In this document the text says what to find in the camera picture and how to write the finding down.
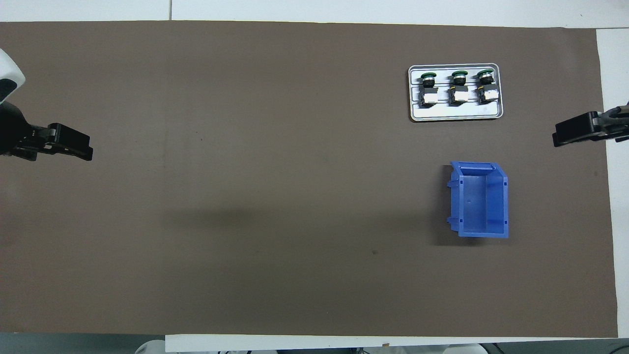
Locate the white round object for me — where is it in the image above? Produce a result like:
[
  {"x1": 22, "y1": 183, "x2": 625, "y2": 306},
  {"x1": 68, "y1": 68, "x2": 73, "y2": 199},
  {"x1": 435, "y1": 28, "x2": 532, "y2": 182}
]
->
[{"x1": 135, "y1": 339, "x2": 166, "y2": 354}]

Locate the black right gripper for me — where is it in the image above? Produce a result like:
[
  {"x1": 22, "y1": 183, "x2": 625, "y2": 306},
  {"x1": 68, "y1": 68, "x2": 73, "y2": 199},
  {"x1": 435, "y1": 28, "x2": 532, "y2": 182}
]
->
[{"x1": 553, "y1": 102, "x2": 629, "y2": 147}]

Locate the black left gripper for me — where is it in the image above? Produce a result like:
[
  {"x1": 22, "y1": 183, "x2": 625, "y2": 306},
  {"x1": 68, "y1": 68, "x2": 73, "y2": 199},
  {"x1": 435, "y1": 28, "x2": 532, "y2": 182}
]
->
[{"x1": 0, "y1": 101, "x2": 94, "y2": 162}]

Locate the brown table mat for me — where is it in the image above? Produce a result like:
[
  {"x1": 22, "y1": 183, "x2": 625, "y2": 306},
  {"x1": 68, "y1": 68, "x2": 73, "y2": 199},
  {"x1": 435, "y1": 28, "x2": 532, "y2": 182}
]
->
[{"x1": 0, "y1": 21, "x2": 619, "y2": 339}]

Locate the green push button switch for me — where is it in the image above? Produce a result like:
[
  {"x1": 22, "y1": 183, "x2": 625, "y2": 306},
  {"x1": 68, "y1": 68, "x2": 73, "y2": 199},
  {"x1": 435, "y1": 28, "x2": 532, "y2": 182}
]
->
[
  {"x1": 419, "y1": 72, "x2": 439, "y2": 108},
  {"x1": 448, "y1": 71, "x2": 470, "y2": 106},
  {"x1": 476, "y1": 70, "x2": 500, "y2": 104}
]

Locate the blue plastic bin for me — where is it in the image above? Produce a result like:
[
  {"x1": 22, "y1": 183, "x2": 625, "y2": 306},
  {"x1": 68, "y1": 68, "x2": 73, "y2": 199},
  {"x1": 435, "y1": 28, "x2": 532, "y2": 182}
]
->
[{"x1": 446, "y1": 161, "x2": 510, "y2": 239}]

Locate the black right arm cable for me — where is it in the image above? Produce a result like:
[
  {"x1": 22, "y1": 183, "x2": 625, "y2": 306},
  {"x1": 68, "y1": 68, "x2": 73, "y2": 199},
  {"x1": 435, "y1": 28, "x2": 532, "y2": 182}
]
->
[{"x1": 593, "y1": 106, "x2": 629, "y2": 124}]

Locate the silver metal tray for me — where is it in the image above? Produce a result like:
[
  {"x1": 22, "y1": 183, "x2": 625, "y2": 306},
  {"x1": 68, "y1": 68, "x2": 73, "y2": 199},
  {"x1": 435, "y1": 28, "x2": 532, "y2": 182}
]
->
[{"x1": 408, "y1": 63, "x2": 504, "y2": 122}]

